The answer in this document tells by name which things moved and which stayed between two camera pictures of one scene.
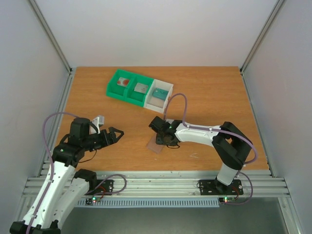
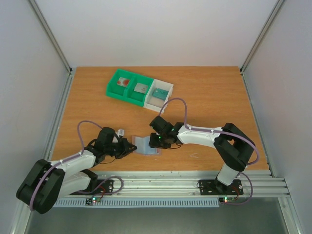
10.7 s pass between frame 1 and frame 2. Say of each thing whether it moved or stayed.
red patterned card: stayed
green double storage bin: stayed
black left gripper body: moved
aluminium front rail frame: stayed
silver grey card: stayed
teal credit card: stayed
